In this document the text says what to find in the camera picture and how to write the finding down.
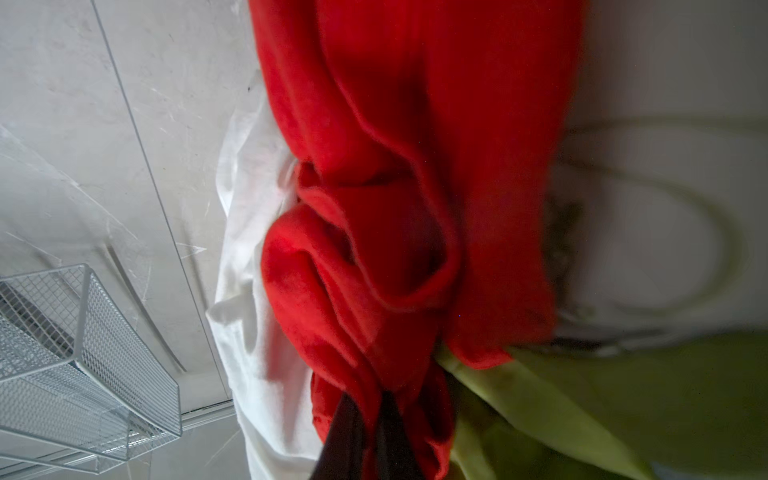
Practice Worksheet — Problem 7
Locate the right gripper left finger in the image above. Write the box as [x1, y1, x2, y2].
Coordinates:
[310, 393, 365, 480]

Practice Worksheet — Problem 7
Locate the white patterned cloth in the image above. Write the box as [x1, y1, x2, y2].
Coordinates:
[551, 1, 767, 346]

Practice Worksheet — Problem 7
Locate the red cloth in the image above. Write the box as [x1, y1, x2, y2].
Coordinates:
[250, 1, 586, 479]

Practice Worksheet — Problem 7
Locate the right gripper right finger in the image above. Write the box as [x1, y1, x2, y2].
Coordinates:
[376, 392, 425, 480]

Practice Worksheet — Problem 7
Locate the green cloth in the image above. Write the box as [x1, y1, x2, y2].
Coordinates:
[436, 334, 767, 479]

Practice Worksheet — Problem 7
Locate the white wire mesh basket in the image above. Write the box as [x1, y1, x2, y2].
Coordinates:
[1, 264, 183, 477]

